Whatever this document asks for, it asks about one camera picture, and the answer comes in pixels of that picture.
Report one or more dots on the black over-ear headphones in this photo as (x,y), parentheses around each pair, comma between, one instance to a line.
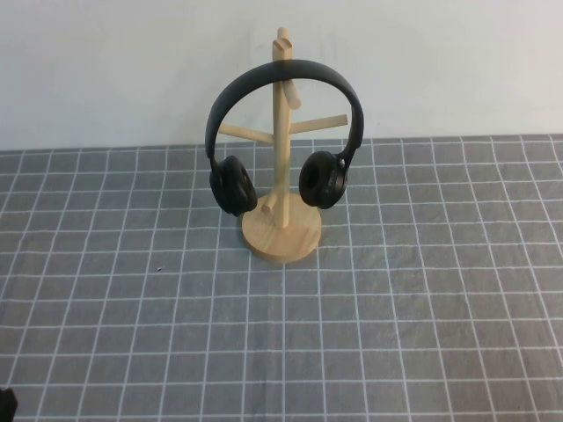
(246,75)

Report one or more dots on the wooden peg headphone stand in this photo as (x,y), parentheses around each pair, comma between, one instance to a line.
(281,239)

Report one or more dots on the grey white-checked tablecloth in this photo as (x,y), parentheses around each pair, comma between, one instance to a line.
(396,307)

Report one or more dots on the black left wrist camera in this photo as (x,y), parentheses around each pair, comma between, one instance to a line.
(6,406)

